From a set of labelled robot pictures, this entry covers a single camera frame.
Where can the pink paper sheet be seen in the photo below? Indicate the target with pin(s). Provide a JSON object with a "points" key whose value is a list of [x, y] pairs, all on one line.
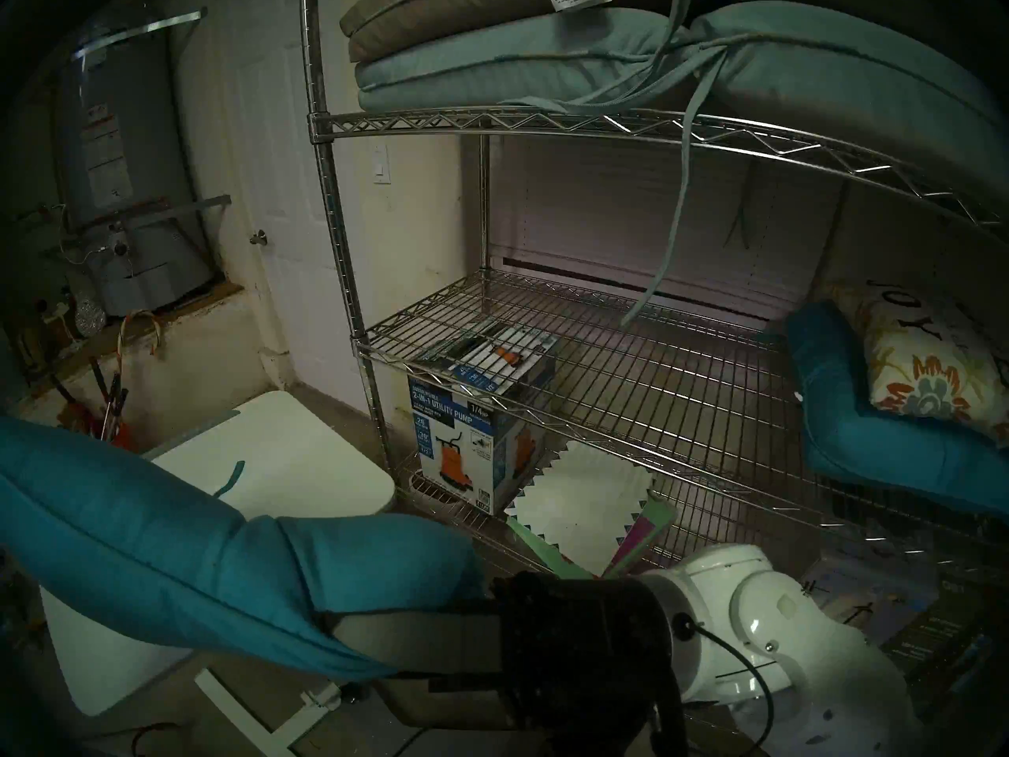
{"points": [[634, 546]]}

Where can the light blue chair cushion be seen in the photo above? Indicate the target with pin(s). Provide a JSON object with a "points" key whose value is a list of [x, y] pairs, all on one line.
{"points": [[828, 69], [512, 61]]}

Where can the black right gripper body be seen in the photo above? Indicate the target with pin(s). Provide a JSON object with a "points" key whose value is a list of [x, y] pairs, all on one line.
{"points": [[591, 661]]}

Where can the teal tufted seat cushion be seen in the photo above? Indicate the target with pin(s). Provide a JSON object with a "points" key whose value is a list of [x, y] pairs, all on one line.
{"points": [[158, 542], [843, 424]]}

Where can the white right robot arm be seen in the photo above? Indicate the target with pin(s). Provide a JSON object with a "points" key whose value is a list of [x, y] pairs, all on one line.
{"points": [[772, 645]]}

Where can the taupe chair cushion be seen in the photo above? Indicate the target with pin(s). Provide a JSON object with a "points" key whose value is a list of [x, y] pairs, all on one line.
{"points": [[441, 14]]}

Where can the striped candy cane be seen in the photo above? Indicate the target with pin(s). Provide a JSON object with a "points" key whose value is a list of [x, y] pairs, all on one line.
{"points": [[121, 330]]}

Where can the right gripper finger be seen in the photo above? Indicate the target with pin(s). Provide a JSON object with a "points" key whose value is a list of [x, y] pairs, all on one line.
{"points": [[426, 637], [465, 683]]}

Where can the grey water heater tank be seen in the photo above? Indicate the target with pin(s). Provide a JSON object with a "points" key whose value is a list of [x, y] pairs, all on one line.
{"points": [[126, 132]]}

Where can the white window blinds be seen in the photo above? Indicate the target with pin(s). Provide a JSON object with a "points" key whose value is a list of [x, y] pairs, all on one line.
{"points": [[591, 203]]}

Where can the white rolling overbed table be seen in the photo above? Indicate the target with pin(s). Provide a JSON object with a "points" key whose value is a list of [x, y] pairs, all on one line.
{"points": [[315, 464]]}

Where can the floral print throw pillow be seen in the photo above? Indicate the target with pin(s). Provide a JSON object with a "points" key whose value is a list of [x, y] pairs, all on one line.
{"points": [[930, 353]]}

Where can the white light switch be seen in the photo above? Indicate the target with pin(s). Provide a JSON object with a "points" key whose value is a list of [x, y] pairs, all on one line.
{"points": [[381, 164]]}

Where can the utility pump cardboard box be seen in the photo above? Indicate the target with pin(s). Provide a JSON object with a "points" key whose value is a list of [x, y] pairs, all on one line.
{"points": [[449, 440]]}

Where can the green paper sheet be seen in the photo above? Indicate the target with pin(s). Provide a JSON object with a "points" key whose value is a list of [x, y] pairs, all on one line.
{"points": [[544, 546]]}

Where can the crumpled foil lump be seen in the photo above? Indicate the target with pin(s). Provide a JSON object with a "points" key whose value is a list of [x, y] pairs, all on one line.
{"points": [[89, 315]]}

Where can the white zigzag edged paper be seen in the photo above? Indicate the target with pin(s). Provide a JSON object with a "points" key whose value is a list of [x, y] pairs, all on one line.
{"points": [[575, 503]]}

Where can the floor lamp cardboard box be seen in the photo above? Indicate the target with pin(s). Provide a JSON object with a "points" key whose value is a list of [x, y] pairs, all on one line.
{"points": [[883, 605]]}

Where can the white panel door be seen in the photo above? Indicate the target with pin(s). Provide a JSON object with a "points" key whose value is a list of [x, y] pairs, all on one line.
{"points": [[276, 172]]}

